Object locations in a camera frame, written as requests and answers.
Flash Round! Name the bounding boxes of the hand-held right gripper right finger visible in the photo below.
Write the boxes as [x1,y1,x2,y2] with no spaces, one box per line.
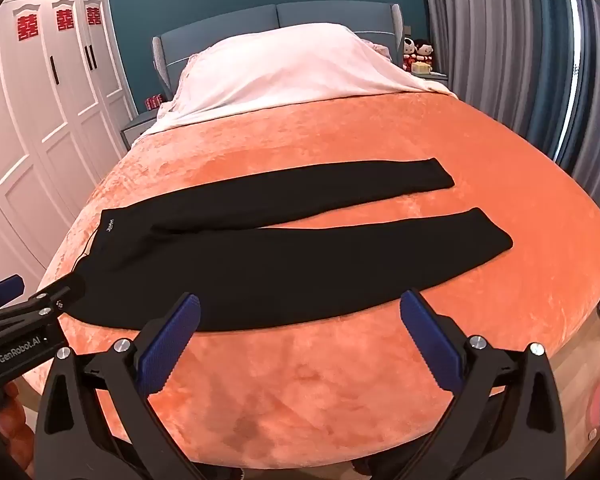
[395,290,568,480]

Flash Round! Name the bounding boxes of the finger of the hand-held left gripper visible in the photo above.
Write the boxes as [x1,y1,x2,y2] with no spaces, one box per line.
[0,280,87,343]
[0,274,26,312]

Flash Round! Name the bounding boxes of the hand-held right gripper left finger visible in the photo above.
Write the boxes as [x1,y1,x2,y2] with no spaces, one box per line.
[32,292,216,480]

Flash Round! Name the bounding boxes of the black pants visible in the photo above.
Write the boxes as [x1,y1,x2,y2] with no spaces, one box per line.
[75,157,513,333]

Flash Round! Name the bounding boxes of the person's left hand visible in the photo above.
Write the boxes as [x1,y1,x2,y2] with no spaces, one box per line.
[0,381,35,467]

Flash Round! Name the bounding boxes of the orange plush blanket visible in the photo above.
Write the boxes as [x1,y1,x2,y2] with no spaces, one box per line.
[17,91,600,480]

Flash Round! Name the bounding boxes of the white wardrobe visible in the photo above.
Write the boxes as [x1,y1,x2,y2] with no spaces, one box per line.
[0,0,136,281]

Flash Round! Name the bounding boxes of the grey nightstand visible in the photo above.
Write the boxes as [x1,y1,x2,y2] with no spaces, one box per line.
[121,110,161,151]
[412,70,451,86]

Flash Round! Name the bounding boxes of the grey curtain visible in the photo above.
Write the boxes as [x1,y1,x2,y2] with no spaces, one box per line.
[420,0,600,241]

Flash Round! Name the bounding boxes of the blue curtain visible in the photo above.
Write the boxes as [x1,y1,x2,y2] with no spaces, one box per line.
[540,0,581,176]

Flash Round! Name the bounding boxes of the blue-grey bed headboard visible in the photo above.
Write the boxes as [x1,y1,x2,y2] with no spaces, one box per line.
[151,2,406,103]

